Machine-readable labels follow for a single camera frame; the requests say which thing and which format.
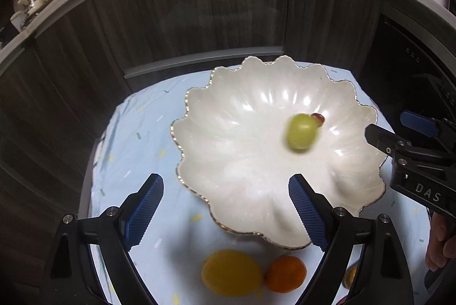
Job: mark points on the yellow speckled mango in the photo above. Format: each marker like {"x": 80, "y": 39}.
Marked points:
{"x": 351, "y": 277}

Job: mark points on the large orange tangerine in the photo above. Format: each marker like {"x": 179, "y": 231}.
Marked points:
{"x": 285, "y": 274}

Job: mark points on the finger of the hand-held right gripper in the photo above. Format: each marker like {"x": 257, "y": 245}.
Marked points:
{"x": 418, "y": 121}
{"x": 381, "y": 137}

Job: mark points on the small dark grape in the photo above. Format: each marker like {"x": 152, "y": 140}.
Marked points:
{"x": 319, "y": 119}

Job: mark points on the black built-in appliance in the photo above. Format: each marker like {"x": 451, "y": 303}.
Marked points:
{"x": 409, "y": 59}

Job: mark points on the white scalloped gold-rimmed bowl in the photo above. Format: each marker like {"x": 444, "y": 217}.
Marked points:
{"x": 242, "y": 134}

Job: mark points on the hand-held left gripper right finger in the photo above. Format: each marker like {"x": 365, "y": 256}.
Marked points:
{"x": 308, "y": 212}

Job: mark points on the green round jujube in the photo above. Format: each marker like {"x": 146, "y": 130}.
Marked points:
{"x": 301, "y": 132}

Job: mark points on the large yellow lemon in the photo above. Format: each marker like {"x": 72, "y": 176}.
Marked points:
{"x": 231, "y": 274}

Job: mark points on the light blue patterned tablecloth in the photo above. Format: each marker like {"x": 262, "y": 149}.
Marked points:
{"x": 142, "y": 148}

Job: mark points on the person's right hand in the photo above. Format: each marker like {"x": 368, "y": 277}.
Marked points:
{"x": 440, "y": 244}

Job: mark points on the dark wood kitchen cabinet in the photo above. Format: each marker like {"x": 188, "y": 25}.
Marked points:
{"x": 213, "y": 5}

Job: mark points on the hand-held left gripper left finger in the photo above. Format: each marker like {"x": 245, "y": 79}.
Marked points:
{"x": 146, "y": 208}

